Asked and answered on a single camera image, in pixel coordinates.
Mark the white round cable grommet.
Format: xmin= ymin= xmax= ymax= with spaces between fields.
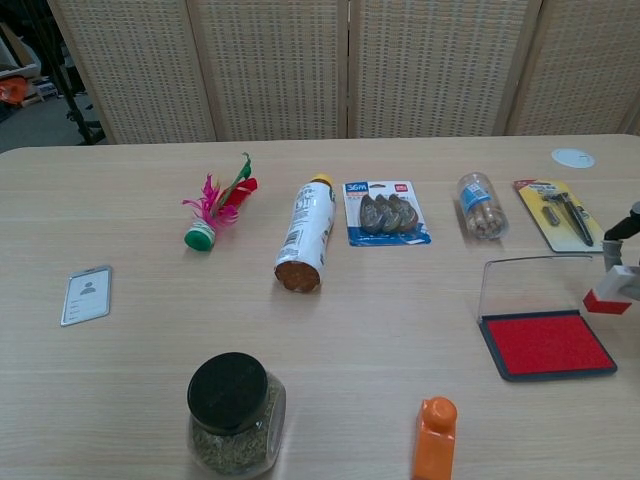
xmin=551 ymin=147 xmax=596 ymax=170

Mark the ID badge card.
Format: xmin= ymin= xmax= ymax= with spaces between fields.
xmin=60 ymin=264 xmax=113 ymax=328

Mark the clear plastic jar with sticks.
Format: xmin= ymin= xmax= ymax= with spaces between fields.
xmin=457 ymin=171 xmax=510 ymax=241

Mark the white stamp with red base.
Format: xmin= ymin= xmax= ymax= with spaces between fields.
xmin=582 ymin=264 xmax=640 ymax=316

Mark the razor in yellow blister pack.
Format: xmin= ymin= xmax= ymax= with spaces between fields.
xmin=512 ymin=178 xmax=619 ymax=254

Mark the pink green feather shuttlecock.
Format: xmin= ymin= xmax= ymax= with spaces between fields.
xmin=181 ymin=152 xmax=260 ymax=251

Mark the blue correction tape blister pack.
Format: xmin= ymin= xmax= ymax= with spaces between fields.
xmin=342 ymin=179 xmax=433 ymax=248

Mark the black tripod stand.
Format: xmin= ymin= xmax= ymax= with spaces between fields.
xmin=29 ymin=0 xmax=109 ymax=146

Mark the glass jar with black lid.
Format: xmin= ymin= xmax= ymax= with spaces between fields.
xmin=186 ymin=351 xmax=287 ymax=477

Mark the orange object in background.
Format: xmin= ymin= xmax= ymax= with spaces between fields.
xmin=0 ymin=77 xmax=27 ymax=106

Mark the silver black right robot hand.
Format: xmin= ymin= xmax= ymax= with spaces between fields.
xmin=602 ymin=199 xmax=640 ymax=301

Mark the red ink pad clear lid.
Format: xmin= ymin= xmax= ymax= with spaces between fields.
xmin=477 ymin=254 xmax=619 ymax=382

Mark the white bottle with yellow cap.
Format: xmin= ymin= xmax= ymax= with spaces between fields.
xmin=273 ymin=173 xmax=336 ymax=295

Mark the wooden woven folding screen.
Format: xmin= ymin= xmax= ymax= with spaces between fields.
xmin=47 ymin=0 xmax=640 ymax=146

